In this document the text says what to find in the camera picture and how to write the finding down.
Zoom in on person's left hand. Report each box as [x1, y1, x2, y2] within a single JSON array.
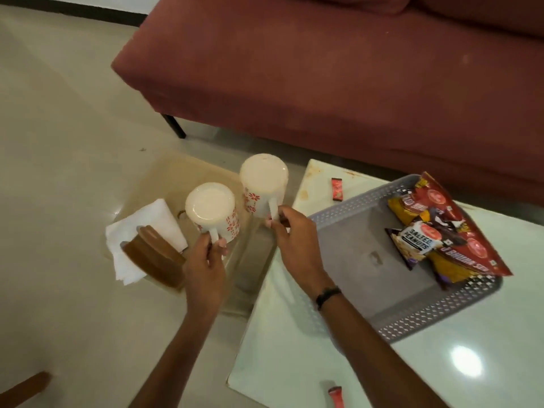
[[183, 235, 230, 311]]

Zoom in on person's right hand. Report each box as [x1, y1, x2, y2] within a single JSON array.
[[265, 205, 342, 303]]

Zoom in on short white floral mug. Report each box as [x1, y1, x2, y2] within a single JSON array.
[[184, 182, 241, 245]]

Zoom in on tall white floral mug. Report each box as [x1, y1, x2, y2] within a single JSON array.
[[239, 153, 290, 222]]

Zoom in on person's right forearm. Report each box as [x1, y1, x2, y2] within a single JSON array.
[[316, 290, 452, 408]]

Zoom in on person's left forearm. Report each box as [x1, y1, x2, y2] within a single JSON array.
[[127, 301, 226, 408]]

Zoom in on brown wooden napkin holder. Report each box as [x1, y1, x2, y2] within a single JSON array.
[[122, 224, 188, 293]]

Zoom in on white paper napkins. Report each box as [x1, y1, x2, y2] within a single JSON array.
[[105, 198, 189, 286]]

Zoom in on grey perforated plastic tray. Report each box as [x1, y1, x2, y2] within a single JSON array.
[[306, 173, 504, 345]]

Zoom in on black wristband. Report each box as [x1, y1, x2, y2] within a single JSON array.
[[315, 286, 342, 311]]

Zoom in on yellow snack packet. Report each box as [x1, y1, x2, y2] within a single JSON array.
[[426, 250, 473, 290], [387, 195, 431, 228]]

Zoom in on black sofa leg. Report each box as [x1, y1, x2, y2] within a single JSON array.
[[160, 113, 187, 140]]

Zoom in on white peanut snack packet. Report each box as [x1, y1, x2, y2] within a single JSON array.
[[385, 220, 445, 272]]

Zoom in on red fabric sofa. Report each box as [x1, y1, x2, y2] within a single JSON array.
[[111, 0, 544, 205]]

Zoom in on dark purple snack packet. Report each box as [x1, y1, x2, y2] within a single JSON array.
[[428, 207, 469, 248]]

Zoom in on large red snack packet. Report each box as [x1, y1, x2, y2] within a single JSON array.
[[413, 171, 514, 278]]

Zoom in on red sofa back cushion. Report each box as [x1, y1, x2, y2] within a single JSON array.
[[413, 0, 544, 39], [305, 0, 414, 16]]

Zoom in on brown wooden furniture piece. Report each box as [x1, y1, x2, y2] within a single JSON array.
[[0, 371, 52, 408]]

